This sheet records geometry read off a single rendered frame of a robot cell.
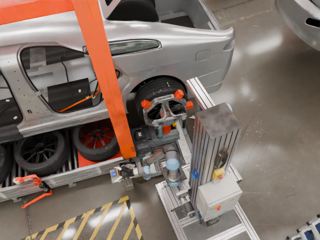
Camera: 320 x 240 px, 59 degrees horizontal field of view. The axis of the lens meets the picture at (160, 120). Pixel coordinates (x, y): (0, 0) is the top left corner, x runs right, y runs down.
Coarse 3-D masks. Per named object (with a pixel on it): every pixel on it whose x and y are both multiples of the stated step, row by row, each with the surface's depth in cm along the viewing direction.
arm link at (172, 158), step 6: (168, 150) 256; (174, 150) 256; (168, 156) 253; (174, 156) 252; (168, 162) 250; (174, 162) 249; (168, 168) 254; (174, 168) 254; (174, 174) 271; (174, 180) 281
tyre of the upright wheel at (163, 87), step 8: (152, 80) 344; (160, 80) 342; (168, 80) 344; (176, 80) 352; (144, 88) 344; (152, 88) 338; (160, 88) 336; (168, 88) 336; (176, 88) 341; (136, 96) 355; (144, 96) 340; (152, 96) 335; (184, 96) 351; (136, 104) 356; (144, 120) 369
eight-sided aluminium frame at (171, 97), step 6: (162, 96) 336; (168, 96) 336; (174, 96) 336; (150, 102) 338; (156, 102) 332; (180, 102) 345; (186, 102) 348; (144, 108) 344; (150, 108) 338; (144, 114) 344; (150, 120) 366; (174, 120) 373
